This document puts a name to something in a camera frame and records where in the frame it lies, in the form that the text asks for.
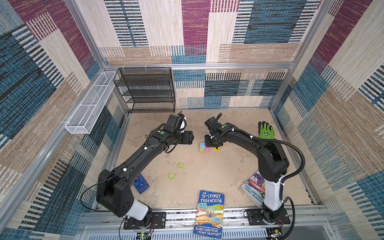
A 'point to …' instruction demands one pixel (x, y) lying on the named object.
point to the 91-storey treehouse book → (209, 218)
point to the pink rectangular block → (207, 149)
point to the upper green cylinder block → (180, 165)
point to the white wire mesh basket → (86, 116)
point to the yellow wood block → (215, 149)
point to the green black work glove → (265, 131)
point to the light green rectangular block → (201, 150)
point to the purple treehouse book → (255, 187)
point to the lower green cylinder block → (171, 175)
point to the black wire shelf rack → (148, 89)
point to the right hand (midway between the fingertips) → (209, 145)
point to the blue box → (140, 184)
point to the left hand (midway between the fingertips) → (189, 134)
